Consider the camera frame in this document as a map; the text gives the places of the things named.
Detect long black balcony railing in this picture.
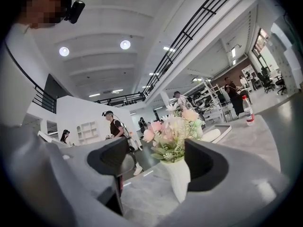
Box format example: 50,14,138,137
142,0,238,101

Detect group of round white devices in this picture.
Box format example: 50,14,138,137
191,91,214,108

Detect white oval dish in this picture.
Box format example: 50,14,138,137
203,129,222,143

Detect pink artificial flowers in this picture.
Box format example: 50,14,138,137
143,102,206,163

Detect curved black balcony railing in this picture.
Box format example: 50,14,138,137
4,41,57,114

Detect person's head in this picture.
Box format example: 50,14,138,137
16,0,71,29

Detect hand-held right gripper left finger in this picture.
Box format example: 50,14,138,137
46,137,130,227

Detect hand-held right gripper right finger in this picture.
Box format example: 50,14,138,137
156,138,292,227

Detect white ribbed vase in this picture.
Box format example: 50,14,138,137
160,156,191,204

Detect black office chair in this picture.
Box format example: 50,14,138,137
274,74,287,96
257,66,276,94

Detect black head camera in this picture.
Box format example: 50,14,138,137
64,0,86,25

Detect white display cabinet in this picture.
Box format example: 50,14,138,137
241,64,255,85

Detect person's grey hoodie torso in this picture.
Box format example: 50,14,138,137
4,24,52,127

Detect red cap plastic bottle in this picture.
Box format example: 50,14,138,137
241,95,255,126

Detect white metal shelving rack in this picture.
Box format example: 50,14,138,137
189,78,230,124

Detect grey marble table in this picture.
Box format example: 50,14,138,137
119,114,282,224

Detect white tray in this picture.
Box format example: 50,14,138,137
201,124,232,144

